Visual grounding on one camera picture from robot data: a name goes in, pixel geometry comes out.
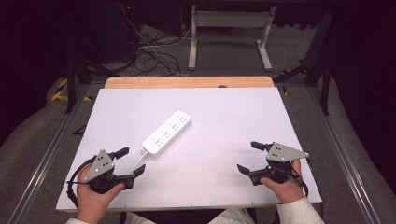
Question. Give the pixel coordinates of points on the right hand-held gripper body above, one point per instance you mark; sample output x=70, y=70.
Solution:
x=284, y=153

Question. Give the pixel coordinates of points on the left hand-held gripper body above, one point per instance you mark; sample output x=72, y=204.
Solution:
x=99, y=166

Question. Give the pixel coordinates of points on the person's right hand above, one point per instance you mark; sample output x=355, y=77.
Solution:
x=285, y=189

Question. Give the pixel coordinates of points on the person's left hand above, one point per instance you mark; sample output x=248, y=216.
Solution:
x=90, y=202

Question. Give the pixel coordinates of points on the white power strip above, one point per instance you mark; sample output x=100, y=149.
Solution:
x=166, y=133

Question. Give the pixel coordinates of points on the person's white clothing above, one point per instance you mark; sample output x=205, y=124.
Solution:
x=232, y=217

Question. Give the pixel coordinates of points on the black angled metal stand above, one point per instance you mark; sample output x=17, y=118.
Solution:
x=325, y=87

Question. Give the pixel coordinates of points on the black tripod stand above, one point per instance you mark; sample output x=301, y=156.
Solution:
x=71, y=90

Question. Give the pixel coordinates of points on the yellow black hazard tape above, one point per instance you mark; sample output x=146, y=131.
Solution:
x=59, y=96

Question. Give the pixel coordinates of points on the wooden table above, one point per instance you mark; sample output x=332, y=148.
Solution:
x=186, y=82

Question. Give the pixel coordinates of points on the aluminium floor rail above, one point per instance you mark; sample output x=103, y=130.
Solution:
x=40, y=168
x=342, y=155

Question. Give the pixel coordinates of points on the white metal stand frame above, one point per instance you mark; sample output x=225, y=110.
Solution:
x=230, y=19

